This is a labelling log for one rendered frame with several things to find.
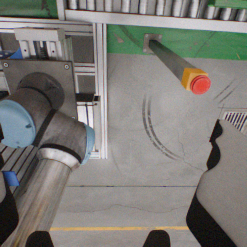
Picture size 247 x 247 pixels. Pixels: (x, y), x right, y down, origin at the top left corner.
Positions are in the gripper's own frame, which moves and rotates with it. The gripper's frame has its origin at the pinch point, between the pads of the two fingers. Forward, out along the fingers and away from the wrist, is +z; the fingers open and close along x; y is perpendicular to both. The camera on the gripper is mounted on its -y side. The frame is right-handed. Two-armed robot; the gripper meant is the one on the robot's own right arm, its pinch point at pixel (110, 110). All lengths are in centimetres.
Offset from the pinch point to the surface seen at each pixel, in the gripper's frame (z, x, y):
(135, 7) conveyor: 103, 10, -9
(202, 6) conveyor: 103, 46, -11
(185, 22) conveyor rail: 92, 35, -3
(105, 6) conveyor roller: 97, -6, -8
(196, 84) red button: 48, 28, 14
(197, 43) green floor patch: 152, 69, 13
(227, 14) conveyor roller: 97, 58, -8
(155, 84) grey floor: 152, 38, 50
